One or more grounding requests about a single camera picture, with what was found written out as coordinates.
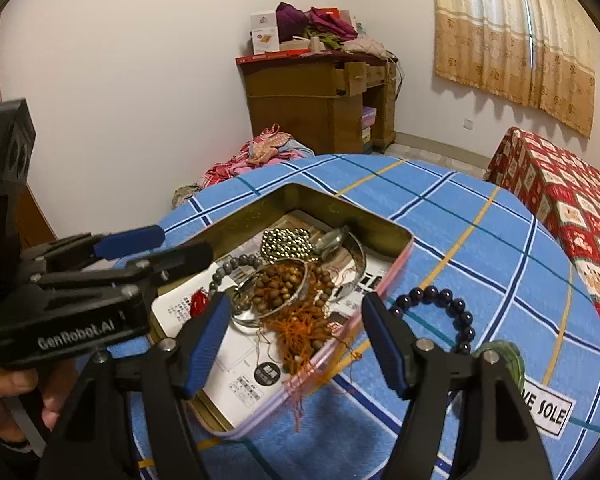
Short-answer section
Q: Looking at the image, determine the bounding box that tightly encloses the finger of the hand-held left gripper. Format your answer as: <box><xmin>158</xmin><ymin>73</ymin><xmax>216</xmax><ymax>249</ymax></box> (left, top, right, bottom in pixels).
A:
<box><xmin>30</xmin><ymin>240</ymin><xmax>215</xmax><ymax>298</ymax></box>
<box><xmin>20</xmin><ymin>225</ymin><xmax>166</xmax><ymax>272</ymax></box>

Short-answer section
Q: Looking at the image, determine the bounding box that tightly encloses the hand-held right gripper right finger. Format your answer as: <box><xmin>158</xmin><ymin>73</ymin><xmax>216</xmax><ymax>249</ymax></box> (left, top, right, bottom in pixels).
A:
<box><xmin>361</xmin><ymin>291</ymin><xmax>553</xmax><ymax>480</ymax></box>

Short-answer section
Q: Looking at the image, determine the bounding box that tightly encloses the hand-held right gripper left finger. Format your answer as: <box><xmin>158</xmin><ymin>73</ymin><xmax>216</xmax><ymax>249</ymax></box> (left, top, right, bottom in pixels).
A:
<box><xmin>35</xmin><ymin>291</ymin><xmax>232</xmax><ymax>480</ymax></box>

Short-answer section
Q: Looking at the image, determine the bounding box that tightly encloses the silver bangle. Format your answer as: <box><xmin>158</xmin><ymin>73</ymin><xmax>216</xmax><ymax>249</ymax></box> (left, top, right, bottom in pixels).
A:
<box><xmin>325</xmin><ymin>232</ymin><xmax>366</xmax><ymax>304</ymax></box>
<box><xmin>230</xmin><ymin>260</ymin><xmax>311</xmax><ymax>329</ymax></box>

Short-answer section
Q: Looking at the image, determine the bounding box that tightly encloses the grey bead bracelet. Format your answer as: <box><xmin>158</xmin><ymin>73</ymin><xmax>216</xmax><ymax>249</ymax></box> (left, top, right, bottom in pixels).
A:
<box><xmin>209</xmin><ymin>254</ymin><xmax>264</xmax><ymax>301</ymax></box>

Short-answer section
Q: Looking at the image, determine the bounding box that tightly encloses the dark purple bead bracelet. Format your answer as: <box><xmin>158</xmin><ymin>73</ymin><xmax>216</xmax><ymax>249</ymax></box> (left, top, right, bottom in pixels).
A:
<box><xmin>389</xmin><ymin>285</ymin><xmax>476</xmax><ymax>356</ymax></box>

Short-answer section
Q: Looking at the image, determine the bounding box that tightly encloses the brown wooden bead necklace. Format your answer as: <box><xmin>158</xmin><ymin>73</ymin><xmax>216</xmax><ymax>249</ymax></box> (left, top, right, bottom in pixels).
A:
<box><xmin>250</xmin><ymin>260</ymin><xmax>362</xmax><ymax>433</ymax></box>

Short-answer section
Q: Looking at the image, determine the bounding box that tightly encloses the silver ball bead chain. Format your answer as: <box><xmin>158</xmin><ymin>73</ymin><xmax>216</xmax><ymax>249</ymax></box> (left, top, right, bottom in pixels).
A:
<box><xmin>260</xmin><ymin>227</ymin><xmax>317</xmax><ymax>262</ymax></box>

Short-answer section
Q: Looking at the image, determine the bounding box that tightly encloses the rectangular metal tin box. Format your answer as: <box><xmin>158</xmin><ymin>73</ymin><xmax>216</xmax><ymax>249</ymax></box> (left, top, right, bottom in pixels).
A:
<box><xmin>147</xmin><ymin>182</ymin><xmax>415</xmax><ymax>442</ymax></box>

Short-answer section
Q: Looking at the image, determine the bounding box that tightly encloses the person's left forearm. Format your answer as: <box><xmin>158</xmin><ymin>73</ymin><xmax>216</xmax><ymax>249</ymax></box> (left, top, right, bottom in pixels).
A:
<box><xmin>0</xmin><ymin>435</ymin><xmax>40</xmax><ymax>480</ymax></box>

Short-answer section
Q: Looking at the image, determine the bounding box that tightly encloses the person's left hand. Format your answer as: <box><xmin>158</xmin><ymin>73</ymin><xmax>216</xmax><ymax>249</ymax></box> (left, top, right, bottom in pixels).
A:
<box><xmin>0</xmin><ymin>359</ymin><xmax>81</xmax><ymax>446</ymax></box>

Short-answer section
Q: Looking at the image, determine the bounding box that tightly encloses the printed paper sheet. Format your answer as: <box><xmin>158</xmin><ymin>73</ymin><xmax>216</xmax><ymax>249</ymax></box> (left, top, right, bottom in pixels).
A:
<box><xmin>152</xmin><ymin>210</ymin><xmax>381</xmax><ymax>428</ymax></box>

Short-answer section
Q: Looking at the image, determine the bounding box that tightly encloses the green jade bangle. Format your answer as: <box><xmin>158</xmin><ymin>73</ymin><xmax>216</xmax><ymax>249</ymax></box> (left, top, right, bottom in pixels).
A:
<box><xmin>472</xmin><ymin>340</ymin><xmax>526</xmax><ymax>396</ymax></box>

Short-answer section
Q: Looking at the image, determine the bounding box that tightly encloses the pile of clothes on floor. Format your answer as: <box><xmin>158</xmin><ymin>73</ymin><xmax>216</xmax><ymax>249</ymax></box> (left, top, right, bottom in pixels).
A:
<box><xmin>172</xmin><ymin>122</ymin><xmax>316</xmax><ymax>208</ymax></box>

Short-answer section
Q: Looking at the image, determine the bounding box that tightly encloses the blue plaid tablecloth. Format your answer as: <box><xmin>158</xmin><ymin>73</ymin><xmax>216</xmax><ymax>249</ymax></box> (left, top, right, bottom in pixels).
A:
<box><xmin>125</xmin><ymin>154</ymin><xmax>600</xmax><ymax>480</ymax></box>

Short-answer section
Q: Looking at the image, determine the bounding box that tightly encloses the brown wooden desk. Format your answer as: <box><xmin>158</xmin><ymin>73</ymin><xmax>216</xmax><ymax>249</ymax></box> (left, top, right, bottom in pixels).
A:
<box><xmin>236</xmin><ymin>52</ymin><xmax>398</xmax><ymax>155</ymax></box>

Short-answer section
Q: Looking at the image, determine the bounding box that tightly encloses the long flat red box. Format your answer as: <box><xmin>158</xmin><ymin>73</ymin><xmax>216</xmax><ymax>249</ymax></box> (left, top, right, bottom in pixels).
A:
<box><xmin>235</xmin><ymin>50</ymin><xmax>313</xmax><ymax>65</ymax></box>

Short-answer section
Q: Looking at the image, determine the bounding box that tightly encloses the plastic drawer box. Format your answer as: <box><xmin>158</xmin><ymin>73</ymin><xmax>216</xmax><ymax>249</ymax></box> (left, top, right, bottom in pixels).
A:
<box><xmin>361</xmin><ymin>106</ymin><xmax>378</xmax><ymax>146</ymax></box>

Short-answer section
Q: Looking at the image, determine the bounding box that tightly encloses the bed with red printed bedspread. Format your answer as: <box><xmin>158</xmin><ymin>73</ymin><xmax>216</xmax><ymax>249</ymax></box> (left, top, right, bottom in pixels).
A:
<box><xmin>482</xmin><ymin>126</ymin><xmax>600</xmax><ymax>361</ymax></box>

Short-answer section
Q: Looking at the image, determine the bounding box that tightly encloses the white cardboard box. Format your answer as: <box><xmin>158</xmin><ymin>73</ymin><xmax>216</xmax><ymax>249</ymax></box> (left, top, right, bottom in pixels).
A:
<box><xmin>250</xmin><ymin>11</ymin><xmax>281</xmax><ymax>55</ymax></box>

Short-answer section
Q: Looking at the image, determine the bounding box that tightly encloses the purple quilted cloth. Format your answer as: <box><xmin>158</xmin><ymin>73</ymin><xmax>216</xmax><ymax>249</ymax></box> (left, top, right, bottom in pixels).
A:
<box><xmin>275</xmin><ymin>1</ymin><xmax>311</xmax><ymax>38</ymax></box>

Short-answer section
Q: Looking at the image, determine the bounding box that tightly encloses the pile of clothes on desk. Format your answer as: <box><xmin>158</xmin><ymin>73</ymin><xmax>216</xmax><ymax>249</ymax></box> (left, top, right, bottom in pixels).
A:
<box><xmin>302</xmin><ymin>6</ymin><xmax>393</xmax><ymax>56</ymax></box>

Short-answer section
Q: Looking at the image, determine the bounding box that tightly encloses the beige patterned window curtain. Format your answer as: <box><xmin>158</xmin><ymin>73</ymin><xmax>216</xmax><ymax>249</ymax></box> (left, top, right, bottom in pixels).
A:
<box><xmin>431</xmin><ymin>0</ymin><xmax>597</xmax><ymax>138</ymax></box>

